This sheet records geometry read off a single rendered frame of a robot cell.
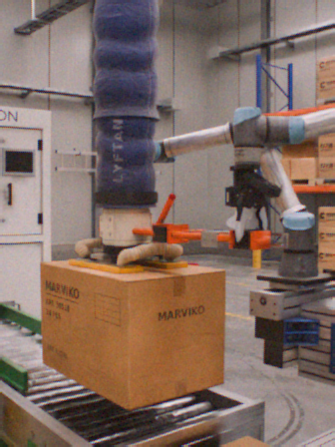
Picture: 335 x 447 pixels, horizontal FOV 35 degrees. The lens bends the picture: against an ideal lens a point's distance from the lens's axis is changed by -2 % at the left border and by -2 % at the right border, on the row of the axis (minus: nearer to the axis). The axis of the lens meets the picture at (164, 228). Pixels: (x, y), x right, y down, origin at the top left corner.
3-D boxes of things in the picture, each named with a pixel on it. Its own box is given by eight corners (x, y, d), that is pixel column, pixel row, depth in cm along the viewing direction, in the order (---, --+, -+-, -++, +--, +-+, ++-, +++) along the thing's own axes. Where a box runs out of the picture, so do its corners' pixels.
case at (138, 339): (42, 363, 209) (39, 261, 207) (127, 347, 234) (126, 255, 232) (129, 411, 162) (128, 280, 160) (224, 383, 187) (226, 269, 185)
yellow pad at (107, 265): (68, 264, 201) (68, 250, 200) (91, 262, 207) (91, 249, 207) (119, 274, 174) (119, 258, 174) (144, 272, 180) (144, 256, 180)
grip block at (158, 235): (150, 242, 176) (150, 223, 176) (173, 240, 182) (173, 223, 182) (167, 243, 170) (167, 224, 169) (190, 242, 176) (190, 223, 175)
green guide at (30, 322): (-9, 312, 366) (-10, 299, 366) (5, 310, 373) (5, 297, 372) (119, 372, 240) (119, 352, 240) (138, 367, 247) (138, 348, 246)
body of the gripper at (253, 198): (243, 208, 156) (243, 166, 156) (266, 209, 149) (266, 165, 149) (224, 208, 151) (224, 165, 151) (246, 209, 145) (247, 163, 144)
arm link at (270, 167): (291, 251, 210) (232, 124, 213) (293, 247, 224) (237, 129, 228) (320, 238, 206) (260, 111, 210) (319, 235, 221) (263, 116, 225)
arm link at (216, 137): (267, 139, 199) (143, 167, 213) (270, 142, 210) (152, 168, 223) (261, 109, 199) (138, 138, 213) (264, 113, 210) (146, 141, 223)
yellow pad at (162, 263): (111, 261, 212) (111, 248, 212) (133, 259, 219) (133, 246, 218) (166, 269, 186) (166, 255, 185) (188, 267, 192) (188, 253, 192)
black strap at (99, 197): (82, 203, 197) (82, 192, 197) (135, 203, 211) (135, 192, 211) (117, 204, 179) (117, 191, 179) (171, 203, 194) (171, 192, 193)
